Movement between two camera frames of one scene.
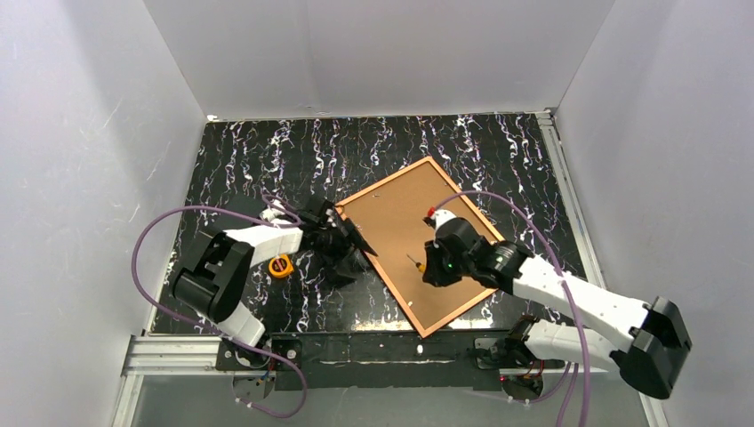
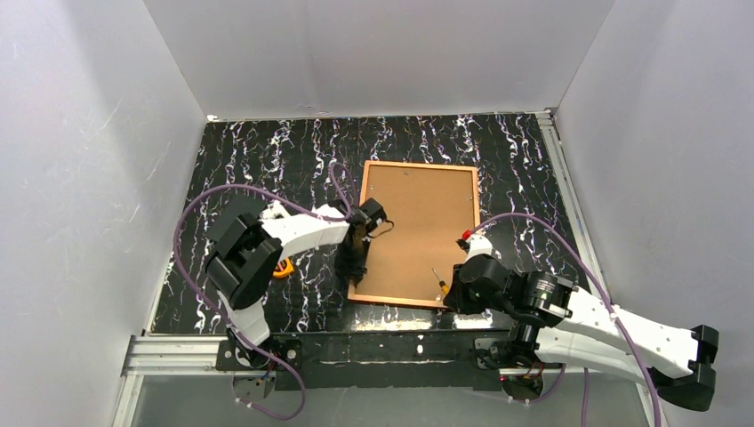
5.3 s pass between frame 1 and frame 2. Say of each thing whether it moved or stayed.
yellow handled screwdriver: moved
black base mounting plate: stayed
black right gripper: moved
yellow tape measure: stayed
